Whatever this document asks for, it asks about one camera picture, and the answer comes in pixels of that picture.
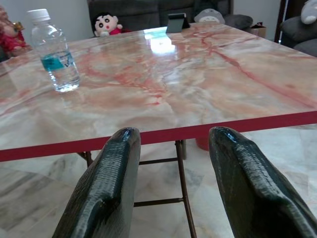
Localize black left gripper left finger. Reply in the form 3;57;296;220
52;126;142;238

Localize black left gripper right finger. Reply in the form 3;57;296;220
209;126;317;238

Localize red bin with teal liner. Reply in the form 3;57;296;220
195;137;211;151

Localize clear plastic water bottle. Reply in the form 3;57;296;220
26;8;81;93

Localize black haired boy plush doll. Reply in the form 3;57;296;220
92;12;124;37

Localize brown paper bag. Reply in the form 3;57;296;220
250;22;267;39

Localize dark grey small sofa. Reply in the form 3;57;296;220
280;16;317;58

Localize red gold figure statue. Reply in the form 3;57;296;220
0;6;33;59

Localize black phone stand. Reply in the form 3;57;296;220
165;13;191;34

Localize dark grey long sofa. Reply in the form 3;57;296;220
88;0;254;38

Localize large white grey plush toy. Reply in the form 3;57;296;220
301;0;317;25

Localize dark metal table leg frame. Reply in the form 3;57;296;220
76;140;198;238

